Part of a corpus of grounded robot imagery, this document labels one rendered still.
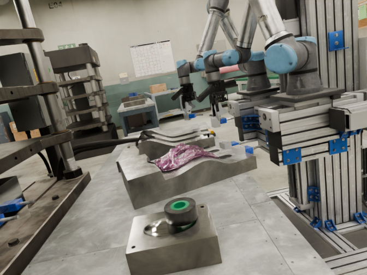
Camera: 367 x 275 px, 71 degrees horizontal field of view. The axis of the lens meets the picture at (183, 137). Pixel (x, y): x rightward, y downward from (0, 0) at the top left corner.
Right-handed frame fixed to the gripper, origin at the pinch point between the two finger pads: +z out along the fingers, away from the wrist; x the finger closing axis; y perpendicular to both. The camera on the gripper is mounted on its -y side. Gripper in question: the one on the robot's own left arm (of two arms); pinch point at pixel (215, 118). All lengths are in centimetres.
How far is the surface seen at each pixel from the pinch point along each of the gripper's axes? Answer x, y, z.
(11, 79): 19, -100, -40
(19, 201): -38, -88, 7
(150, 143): -9.7, -37.8, 3.2
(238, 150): -38.2, -4.3, 7.9
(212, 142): -13.9, -8.1, 8.9
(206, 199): -57, -25, 15
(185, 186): -48, -30, 13
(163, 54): 631, 70, -91
